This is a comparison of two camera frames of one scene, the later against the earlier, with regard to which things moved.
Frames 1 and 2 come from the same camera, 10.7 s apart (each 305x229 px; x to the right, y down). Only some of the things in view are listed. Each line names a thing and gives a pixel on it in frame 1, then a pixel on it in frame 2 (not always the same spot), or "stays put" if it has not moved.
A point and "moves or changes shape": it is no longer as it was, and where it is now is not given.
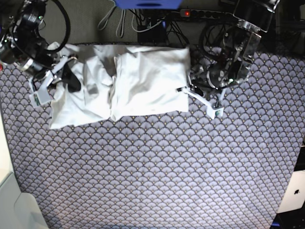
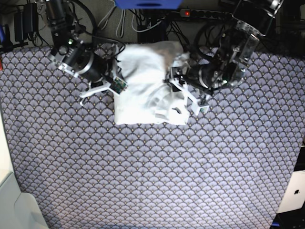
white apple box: (294, 195) stays put
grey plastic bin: (18, 210) stays put
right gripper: (213, 111) -> (178, 71)
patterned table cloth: (177, 170) stays put
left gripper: (42, 95) -> (114, 84)
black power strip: (198, 13) stays put
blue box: (148, 4) stays put
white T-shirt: (121, 80) moves or changes shape
